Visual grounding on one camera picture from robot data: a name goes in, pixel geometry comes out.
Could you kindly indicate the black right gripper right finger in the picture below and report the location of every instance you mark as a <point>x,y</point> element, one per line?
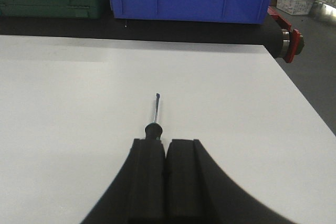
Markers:
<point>199,191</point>

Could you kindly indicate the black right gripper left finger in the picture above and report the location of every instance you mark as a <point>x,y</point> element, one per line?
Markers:
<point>136,195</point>

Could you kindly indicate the green black screwdriver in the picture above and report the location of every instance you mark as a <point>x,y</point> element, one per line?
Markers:
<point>153,131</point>

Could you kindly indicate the red conveyor end roller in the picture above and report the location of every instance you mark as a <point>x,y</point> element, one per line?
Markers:
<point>292,40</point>

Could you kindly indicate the white mesh basket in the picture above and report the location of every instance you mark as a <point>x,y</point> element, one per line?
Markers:
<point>295,7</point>

